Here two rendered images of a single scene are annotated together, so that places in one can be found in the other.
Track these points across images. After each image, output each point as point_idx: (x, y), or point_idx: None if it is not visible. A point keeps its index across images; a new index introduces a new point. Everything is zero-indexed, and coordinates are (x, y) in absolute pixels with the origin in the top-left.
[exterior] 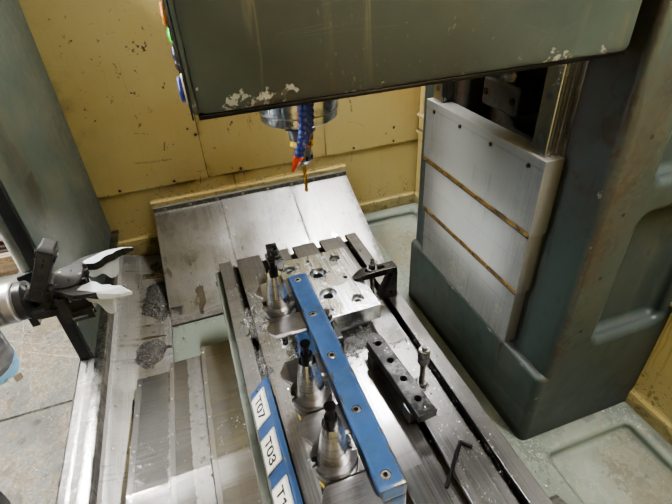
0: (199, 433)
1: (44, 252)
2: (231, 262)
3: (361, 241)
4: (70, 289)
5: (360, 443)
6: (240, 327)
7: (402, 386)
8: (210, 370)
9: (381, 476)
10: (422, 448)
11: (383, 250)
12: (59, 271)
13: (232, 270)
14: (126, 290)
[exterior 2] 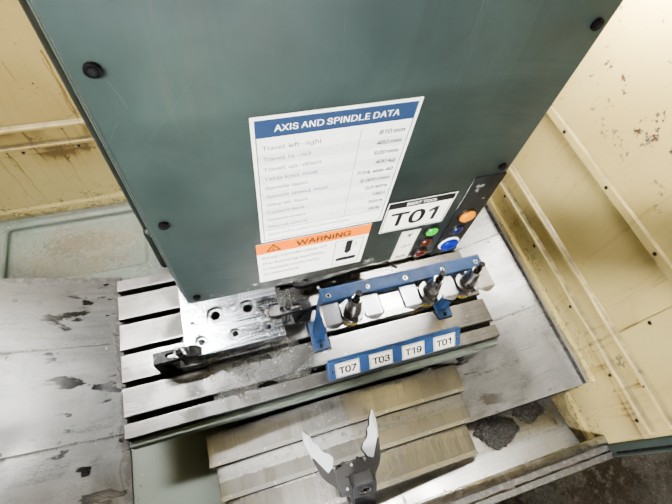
0: (318, 443)
1: (374, 475)
2: (53, 456)
3: (138, 277)
4: (372, 464)
5: (461, 269)
6: (246, 399)
7: (345, 270)
8: (248, 448)
9: (476, 263)
10: (373, 274)
11: (81, 276)
12: (346, 489)
13: (145, 420)
14: (372, 412)
